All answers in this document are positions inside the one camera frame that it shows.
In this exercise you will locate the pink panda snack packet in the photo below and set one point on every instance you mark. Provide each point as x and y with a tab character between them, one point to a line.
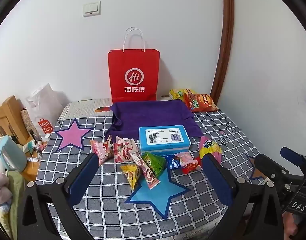
104	151

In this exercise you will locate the red paper bag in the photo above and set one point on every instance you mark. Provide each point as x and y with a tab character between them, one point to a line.
132	62

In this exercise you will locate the light blue kettle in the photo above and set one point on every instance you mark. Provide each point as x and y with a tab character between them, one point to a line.
11	155

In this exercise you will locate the wooden headboard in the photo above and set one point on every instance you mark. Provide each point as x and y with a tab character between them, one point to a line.
7	115

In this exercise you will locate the purple towel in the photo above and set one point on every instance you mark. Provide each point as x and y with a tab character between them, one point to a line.
153	115

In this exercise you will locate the pink plush toy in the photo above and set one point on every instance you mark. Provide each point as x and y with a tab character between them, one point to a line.
0	187

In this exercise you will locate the blue box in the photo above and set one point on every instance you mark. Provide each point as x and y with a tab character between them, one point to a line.
163	135

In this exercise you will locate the yellow triangular snack packet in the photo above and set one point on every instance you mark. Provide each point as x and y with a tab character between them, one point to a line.
131	175

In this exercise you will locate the grey checked cloth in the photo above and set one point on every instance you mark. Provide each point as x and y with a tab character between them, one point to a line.
112	205

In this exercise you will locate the pale green cloth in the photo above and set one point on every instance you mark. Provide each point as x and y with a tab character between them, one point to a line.
14	185

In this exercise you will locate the brown wooden door frame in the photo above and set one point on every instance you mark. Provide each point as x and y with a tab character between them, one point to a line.
226	30

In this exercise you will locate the orange chips bag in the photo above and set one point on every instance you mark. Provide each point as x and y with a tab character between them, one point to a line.
200	102

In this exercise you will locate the yellow pink snack packet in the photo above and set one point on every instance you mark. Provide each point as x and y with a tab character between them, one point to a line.
209	146

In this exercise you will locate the yellow chips bag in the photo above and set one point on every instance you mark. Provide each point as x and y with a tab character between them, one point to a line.
179	93

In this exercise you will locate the small blue snack packet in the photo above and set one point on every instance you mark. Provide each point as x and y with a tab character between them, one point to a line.
175	165

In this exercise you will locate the long pink snack packet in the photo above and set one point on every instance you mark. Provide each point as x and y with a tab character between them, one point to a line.
146	172

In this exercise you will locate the white wall switch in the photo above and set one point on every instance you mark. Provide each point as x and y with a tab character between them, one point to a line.
92	8

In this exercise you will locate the red white snack packet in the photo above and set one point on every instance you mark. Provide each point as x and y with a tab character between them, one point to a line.
125	151

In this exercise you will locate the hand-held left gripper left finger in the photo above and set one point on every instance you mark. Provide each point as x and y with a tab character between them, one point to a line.
84	177

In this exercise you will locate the pink star sticker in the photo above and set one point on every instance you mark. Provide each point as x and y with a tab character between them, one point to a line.
72	136

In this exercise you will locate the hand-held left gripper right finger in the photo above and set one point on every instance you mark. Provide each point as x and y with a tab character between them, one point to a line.
218	177

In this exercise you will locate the small red snack packet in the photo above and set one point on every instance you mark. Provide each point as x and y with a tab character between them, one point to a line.
190	168

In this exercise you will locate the white plastic shopping bag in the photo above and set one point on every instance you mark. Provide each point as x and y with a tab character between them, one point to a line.
45	105

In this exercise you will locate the green snack packet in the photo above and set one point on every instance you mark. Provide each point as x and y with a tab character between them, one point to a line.
154	163

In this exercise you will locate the pink peach snack packet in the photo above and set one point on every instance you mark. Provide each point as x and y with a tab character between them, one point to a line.
186	158

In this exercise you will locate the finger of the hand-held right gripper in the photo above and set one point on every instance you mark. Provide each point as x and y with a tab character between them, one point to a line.
290	155
268	166

